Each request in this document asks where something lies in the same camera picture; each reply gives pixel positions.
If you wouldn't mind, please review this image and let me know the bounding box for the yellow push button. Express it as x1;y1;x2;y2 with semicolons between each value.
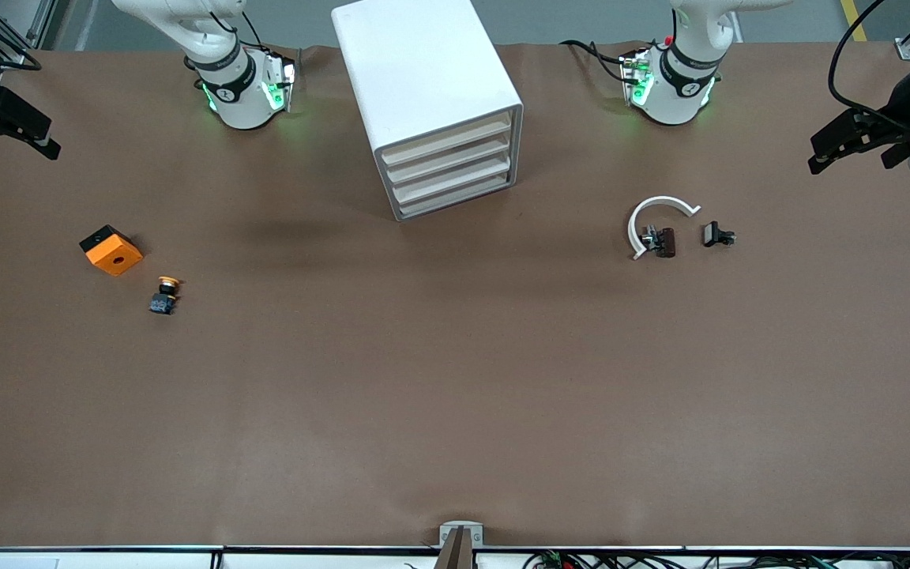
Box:
149;275;184;315

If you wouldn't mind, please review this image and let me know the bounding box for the orange box with hole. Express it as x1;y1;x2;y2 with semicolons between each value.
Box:
79;224;145;277

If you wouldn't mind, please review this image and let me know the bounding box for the white curved pipe clamp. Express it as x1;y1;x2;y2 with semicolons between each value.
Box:
627;195;701;261

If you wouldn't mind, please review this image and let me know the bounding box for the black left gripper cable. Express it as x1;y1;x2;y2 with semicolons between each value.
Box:
826;0;910;129

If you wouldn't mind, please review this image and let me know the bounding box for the black arm base cable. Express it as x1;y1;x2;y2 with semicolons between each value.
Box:
559;38;637;84

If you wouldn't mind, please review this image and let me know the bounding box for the white table edge rail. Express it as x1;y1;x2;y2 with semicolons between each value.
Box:
0;545;910;569

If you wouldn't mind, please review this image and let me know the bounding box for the tangled cables bundle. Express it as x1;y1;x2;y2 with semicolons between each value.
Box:
522;551;910;569

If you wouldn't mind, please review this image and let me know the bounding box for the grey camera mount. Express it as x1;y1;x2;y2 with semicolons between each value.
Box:
438;521;485;569

